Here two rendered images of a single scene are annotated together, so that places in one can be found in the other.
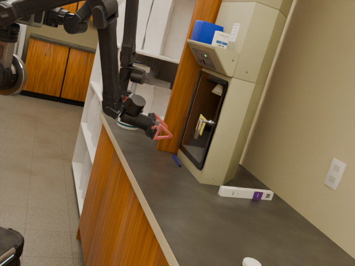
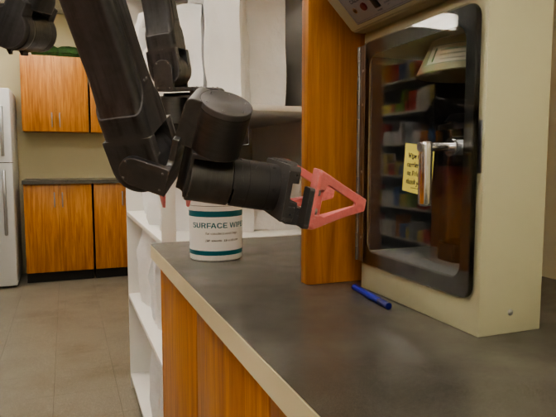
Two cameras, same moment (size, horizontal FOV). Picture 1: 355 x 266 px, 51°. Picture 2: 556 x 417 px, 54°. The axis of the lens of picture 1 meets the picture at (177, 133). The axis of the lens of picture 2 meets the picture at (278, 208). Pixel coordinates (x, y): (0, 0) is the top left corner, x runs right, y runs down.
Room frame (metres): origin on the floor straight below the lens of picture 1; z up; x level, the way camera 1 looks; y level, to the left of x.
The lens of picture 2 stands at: (0.77, 0.10, 1.19)
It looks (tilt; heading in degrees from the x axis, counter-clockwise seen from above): 5 degrees down; 2
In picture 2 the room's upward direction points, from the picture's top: straight up
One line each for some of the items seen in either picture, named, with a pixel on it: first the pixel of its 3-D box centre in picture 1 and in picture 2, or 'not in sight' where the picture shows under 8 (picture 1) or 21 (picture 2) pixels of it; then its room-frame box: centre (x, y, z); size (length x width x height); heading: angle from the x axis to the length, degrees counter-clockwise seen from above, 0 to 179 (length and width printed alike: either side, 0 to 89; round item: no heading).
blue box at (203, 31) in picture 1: (206, 33); not in sight; (1.72, 0.00, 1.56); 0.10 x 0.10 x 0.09; 23
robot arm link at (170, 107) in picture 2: (125, 74); (176, 112); (1.81, 0.32, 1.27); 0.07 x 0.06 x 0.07; 81
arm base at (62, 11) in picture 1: (59, 16); not in sight; (1.85, 0.71, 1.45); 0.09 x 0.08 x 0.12; 171
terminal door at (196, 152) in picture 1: (201, 117); (409, 155); (1.66, -0.08, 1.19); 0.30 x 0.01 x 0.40; 22
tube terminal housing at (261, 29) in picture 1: (234, 95); (478, 73); (1.71, -0.21, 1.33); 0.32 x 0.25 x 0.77; 23
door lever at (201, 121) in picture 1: (202, 129); (434, 171); (1.55, -0.10, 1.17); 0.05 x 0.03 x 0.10; 112
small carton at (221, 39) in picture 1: (220, 39); not in sight; (1.57, -0.07, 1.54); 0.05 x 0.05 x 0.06; 15
